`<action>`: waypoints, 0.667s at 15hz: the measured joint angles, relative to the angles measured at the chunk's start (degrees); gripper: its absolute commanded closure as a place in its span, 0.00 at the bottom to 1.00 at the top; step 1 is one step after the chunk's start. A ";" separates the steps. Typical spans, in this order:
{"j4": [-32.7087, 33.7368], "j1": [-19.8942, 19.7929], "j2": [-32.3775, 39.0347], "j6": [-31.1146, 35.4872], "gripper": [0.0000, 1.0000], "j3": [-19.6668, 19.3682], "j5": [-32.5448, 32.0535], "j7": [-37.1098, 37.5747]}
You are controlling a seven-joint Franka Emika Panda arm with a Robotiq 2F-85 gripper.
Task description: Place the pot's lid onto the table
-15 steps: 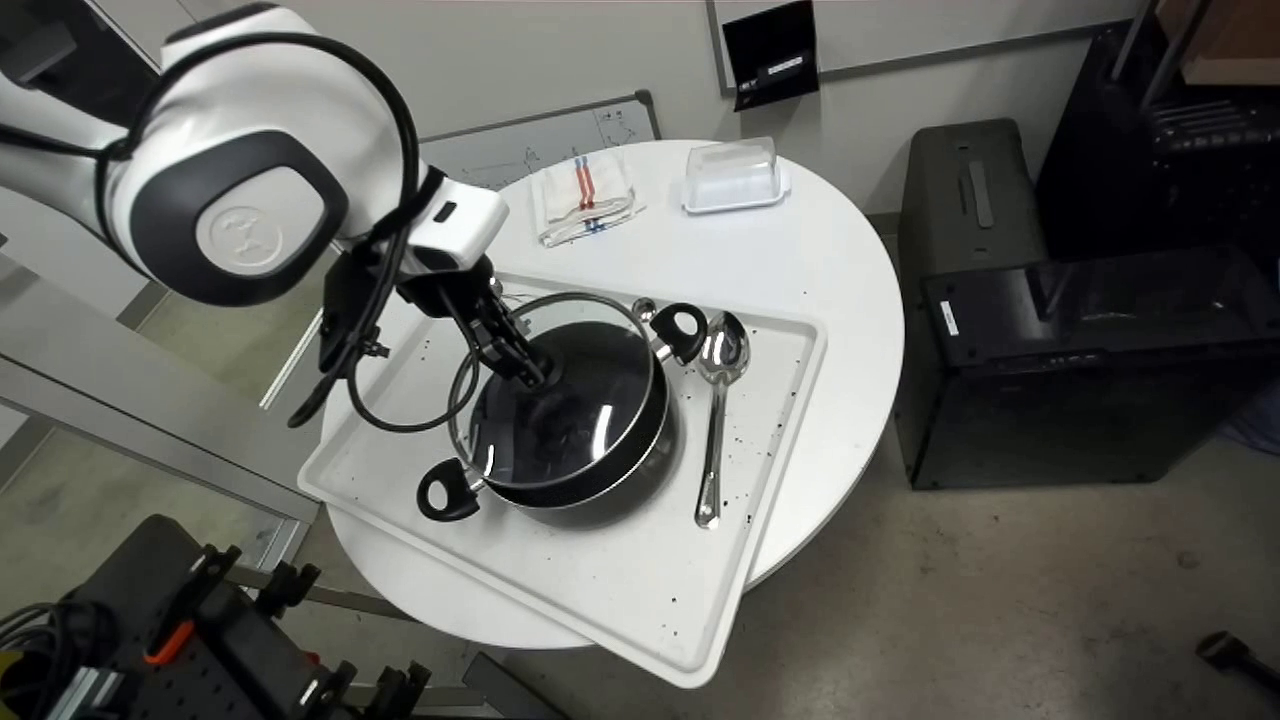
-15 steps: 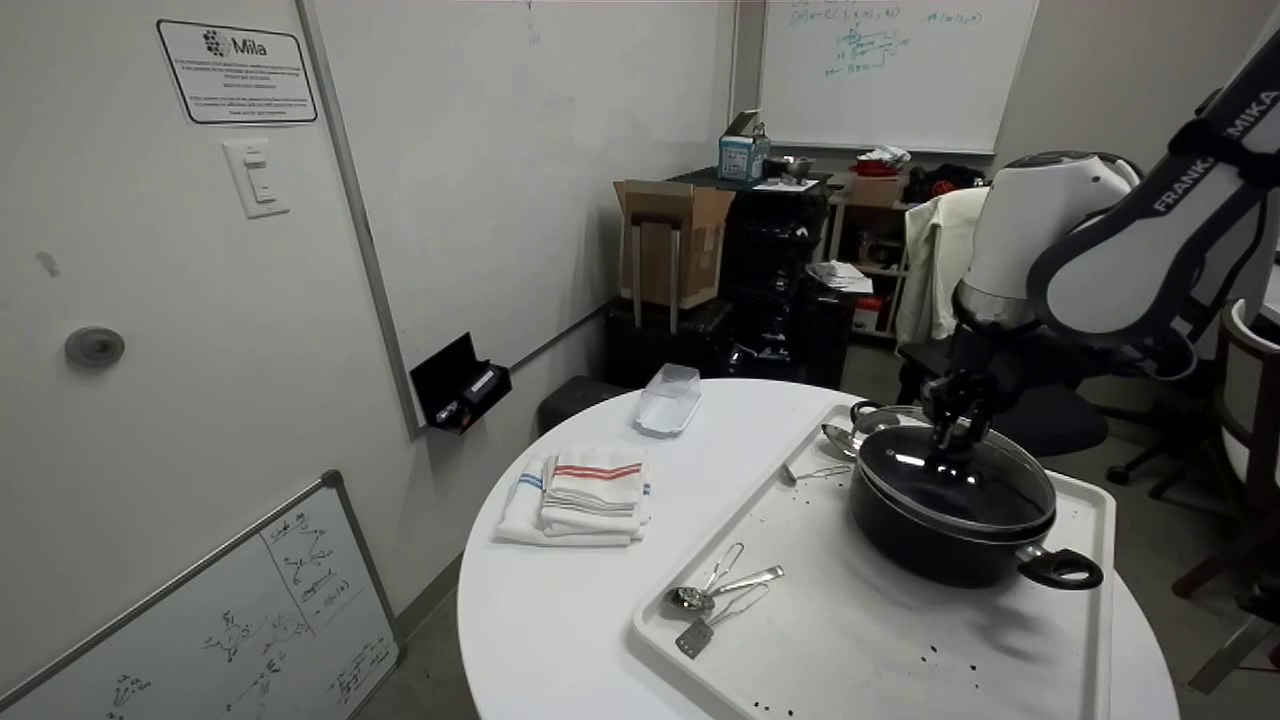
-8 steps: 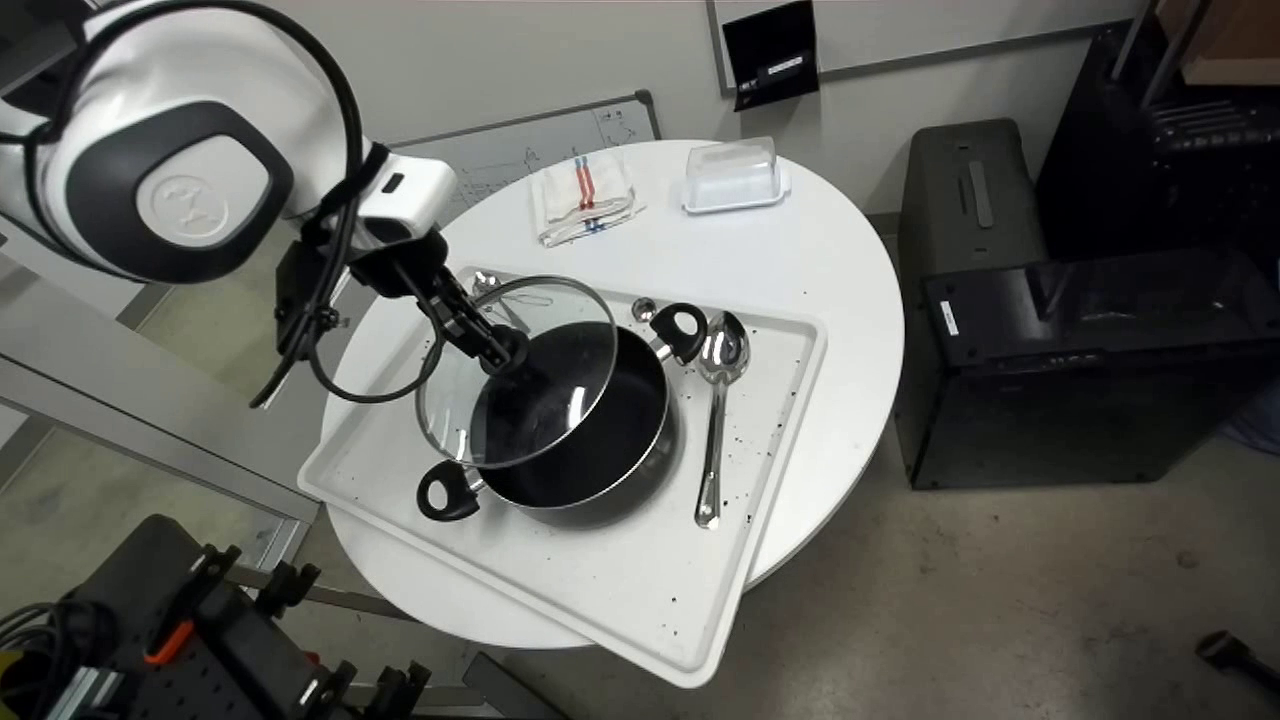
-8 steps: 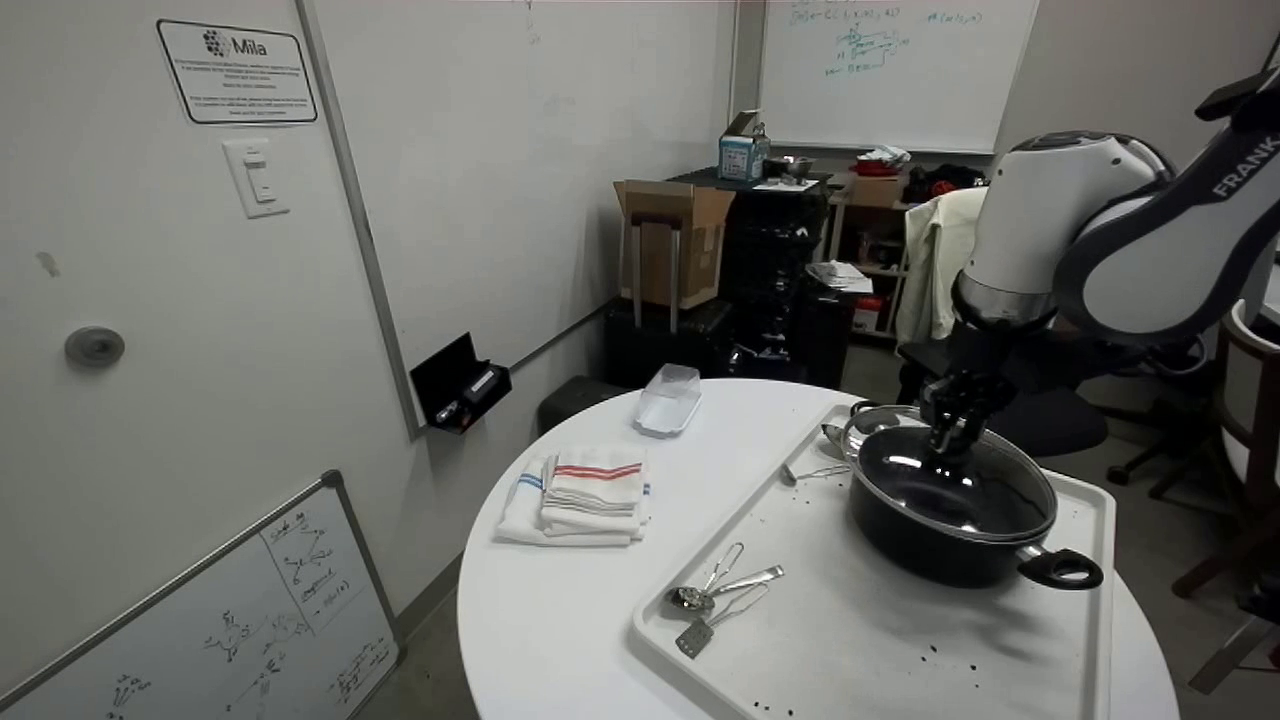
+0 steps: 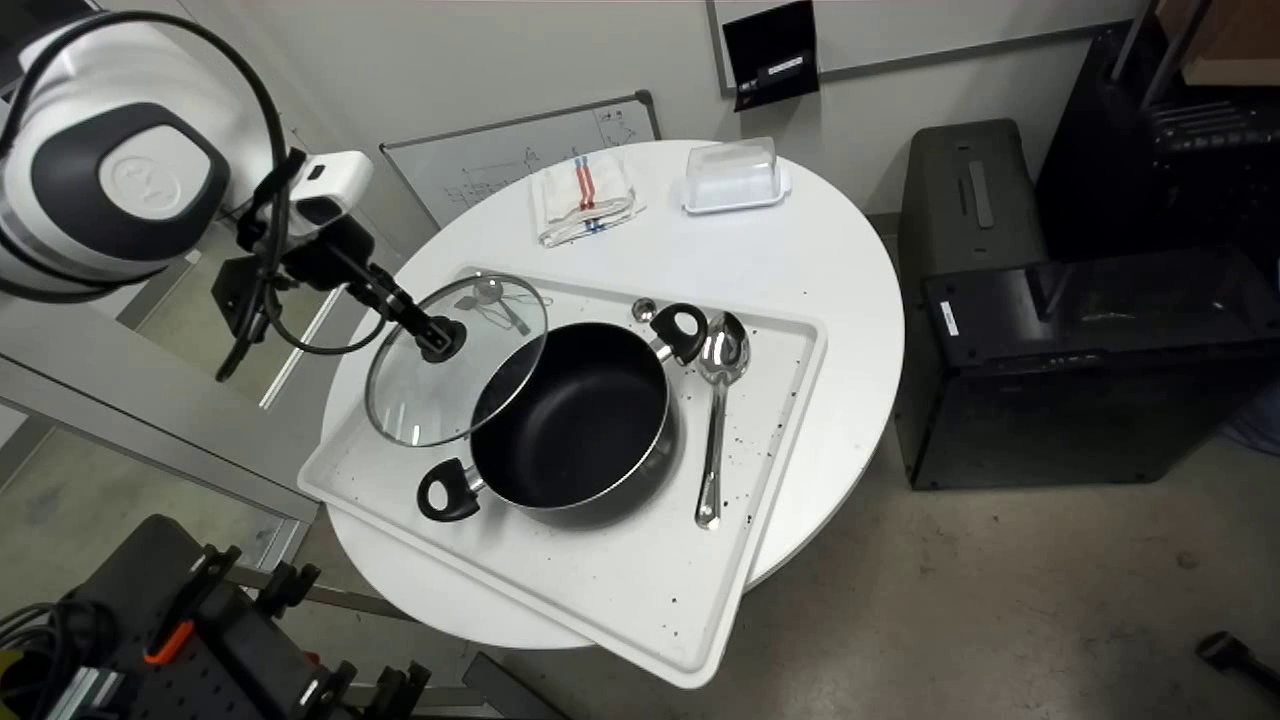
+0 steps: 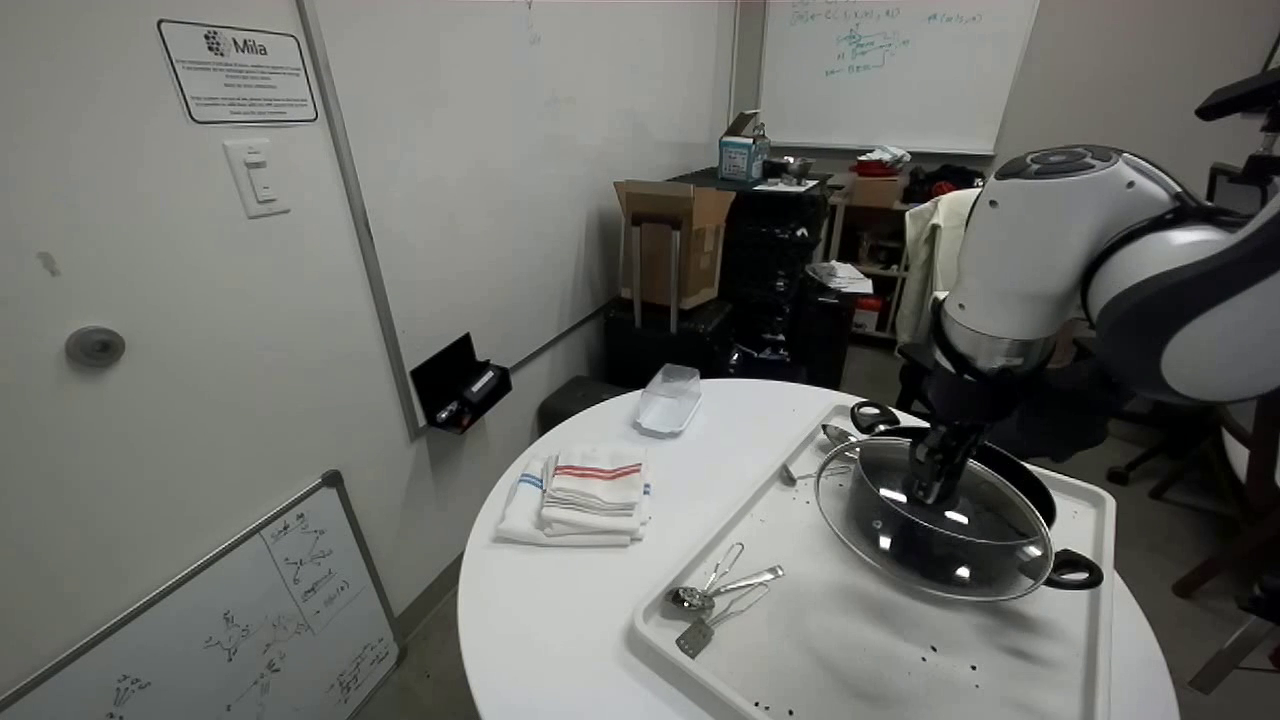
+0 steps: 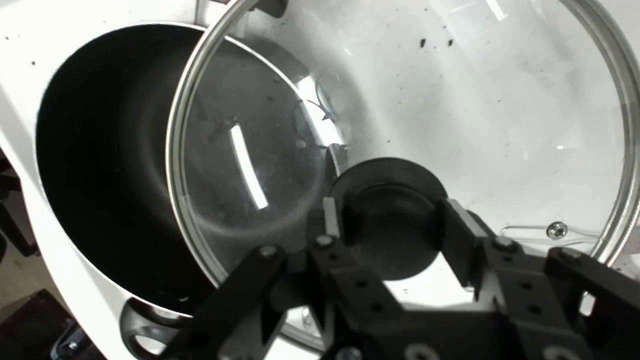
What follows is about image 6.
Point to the round grey wall bumper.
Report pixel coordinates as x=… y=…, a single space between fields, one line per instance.
x=92 y=346

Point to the large wall whiteboard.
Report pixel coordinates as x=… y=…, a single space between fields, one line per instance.
x=534 y=173

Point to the small whiteboard with scribbles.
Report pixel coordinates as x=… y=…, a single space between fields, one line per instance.
x=227 y=626

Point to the whiteboard with green writing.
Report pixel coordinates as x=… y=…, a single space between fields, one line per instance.
x=894 y=82

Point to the blue tissue box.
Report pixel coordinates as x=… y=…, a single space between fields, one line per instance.
x=741 y=154

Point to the white towel red stripe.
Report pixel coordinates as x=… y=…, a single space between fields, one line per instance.
x=597 y=485

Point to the cluttered wooden shelf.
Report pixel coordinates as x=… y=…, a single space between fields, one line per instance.
x=872 y=215

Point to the white wall notice sign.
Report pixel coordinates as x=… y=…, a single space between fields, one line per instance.
x=241 y=71

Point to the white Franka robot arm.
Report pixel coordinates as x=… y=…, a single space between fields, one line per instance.
x=1065 y=253

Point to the white plastic tray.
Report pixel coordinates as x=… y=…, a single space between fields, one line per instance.
x=855 y=645

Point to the white paper stack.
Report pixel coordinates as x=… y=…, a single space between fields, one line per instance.
x=843 y=279

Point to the black stand with mount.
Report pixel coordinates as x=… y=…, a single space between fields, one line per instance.
x=1246 y=100

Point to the black drawer cabinet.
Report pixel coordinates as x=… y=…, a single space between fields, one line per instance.
x=772 y=280

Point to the clear plastic container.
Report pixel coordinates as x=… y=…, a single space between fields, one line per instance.
x=671 y=398

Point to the beige hanging cloth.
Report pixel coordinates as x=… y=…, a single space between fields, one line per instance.
x=935 y=262

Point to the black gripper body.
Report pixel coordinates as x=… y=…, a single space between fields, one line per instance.
x=955 y=414

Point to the black eraser holder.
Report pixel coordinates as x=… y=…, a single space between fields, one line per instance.
x=459 y=381

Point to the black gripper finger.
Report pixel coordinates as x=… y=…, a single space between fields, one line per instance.
x=920 y=483
x=955 y=488

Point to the brown cardboard box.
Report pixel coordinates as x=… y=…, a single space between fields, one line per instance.
x=674 y=243

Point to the white light switch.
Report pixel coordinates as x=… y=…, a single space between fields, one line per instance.
x=259 y=179

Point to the small flat metal piece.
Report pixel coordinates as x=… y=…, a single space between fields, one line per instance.
x=692 y=638

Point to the white towel blue stripe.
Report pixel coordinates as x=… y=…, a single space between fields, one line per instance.
x=521 y=512

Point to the glass pot lid black knob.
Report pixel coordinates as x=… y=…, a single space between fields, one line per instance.
x=935 y=555

